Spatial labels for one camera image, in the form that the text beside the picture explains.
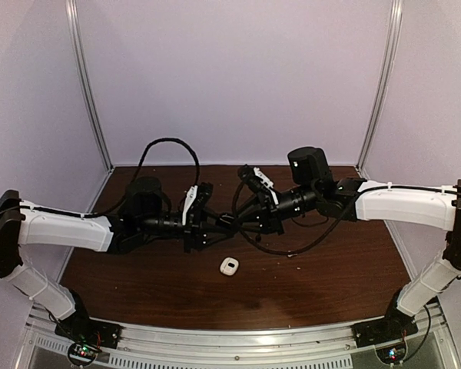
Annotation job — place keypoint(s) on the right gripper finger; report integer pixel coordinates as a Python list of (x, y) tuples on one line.
[(251, 208), (248, 222)]

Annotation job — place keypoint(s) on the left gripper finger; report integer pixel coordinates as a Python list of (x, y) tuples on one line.
[(216, 233), (208, 215)]

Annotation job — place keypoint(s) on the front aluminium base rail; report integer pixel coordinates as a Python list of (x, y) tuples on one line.
[(324, 346)]

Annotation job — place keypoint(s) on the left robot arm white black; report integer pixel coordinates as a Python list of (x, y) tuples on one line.
[(144, 215)]

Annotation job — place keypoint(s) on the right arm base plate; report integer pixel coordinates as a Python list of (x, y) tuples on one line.
[(382, 330)]

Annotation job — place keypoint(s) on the aluminium frame post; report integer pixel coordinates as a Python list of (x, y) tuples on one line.
[(394, 28), (71, 7)]

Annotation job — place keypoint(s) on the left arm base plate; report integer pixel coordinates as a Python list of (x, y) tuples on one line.
[(94, 333)]

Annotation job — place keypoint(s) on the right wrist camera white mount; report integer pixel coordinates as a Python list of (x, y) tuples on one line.
[(258, 182)]

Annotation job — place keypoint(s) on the left aluminium frame post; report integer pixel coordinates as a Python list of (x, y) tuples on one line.
[(71, 7)]

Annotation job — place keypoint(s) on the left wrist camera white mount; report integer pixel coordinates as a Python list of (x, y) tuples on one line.
[(195, 201)]

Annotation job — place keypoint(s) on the black earbud charging case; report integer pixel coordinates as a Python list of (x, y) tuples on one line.
[(226, 220)]

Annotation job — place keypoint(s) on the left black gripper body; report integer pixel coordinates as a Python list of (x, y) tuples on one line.
[(192, 228)]

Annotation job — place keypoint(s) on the white earbud charging case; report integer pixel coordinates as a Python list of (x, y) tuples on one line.
[(229, 266)]

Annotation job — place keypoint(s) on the right aluminium frame post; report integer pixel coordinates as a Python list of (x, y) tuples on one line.
[(394, 28)]

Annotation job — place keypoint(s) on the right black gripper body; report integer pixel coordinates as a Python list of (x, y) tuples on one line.
[(272, 217)]

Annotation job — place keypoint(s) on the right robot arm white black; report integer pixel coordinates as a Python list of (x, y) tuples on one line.
[(358, 199)]

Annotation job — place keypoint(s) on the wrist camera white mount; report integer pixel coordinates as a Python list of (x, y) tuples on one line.
[(195, 201), (258, 182)]

